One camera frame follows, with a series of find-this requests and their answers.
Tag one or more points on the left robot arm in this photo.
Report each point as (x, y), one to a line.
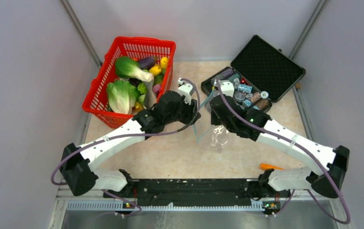
(79, 164)

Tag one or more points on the purple eggplant toy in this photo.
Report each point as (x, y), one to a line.
(148, 62)

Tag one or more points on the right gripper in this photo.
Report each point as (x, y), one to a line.
(214, 119)

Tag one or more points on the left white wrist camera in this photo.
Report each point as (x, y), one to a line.
(185, 89)

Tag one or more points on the yellow lemon toy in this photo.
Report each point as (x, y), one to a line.
(155, 70)

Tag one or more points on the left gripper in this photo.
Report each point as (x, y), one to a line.
(192, 114)

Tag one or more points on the orange toy carrot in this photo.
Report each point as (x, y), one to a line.
(265, 167)

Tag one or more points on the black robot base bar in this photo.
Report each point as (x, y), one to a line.
(198, 192)

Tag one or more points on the black poker chip case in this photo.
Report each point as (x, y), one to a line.
(261, 75)

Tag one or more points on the green bok choy toy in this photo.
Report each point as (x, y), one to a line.
(125, 67)

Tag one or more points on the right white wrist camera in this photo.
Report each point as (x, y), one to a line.
(226, 88)

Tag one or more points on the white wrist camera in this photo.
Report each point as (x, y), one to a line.
(185, 89)
(226, 88)

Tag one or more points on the clear zip top bag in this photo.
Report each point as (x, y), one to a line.
(209, 136)

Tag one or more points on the green lettuce toy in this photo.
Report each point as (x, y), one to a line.
(121, 96)

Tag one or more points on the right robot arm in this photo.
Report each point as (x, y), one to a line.
(325, 167)

